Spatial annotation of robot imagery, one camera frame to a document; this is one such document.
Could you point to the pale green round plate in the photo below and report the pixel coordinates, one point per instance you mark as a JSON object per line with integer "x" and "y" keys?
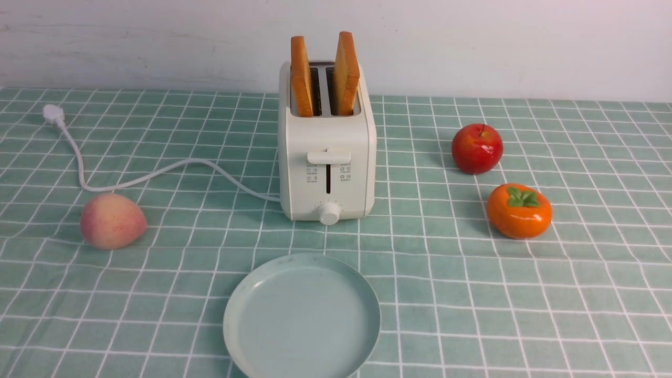
{"x": 302, "y": 315}

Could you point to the white two-slot toaster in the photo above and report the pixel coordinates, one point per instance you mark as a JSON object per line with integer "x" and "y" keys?
{"x": 327, "y": 164}

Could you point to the pink peach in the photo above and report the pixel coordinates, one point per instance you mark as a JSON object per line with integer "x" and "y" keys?
{"x": 111, "y": 221}

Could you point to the orange persimmon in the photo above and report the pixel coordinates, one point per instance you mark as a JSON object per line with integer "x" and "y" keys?
{"x": 519, "y": 212}

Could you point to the red apple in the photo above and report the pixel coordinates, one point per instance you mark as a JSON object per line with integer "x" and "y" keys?
{"x": 476, "y": 148}

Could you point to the green checkered tablecloth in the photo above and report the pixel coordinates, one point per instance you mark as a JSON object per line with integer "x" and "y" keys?
{"x": 588, "y": 298}

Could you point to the toast slice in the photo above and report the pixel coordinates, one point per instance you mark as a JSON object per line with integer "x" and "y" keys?
{"x": 346, "y": 76}
{"x": 301, "y": 78}

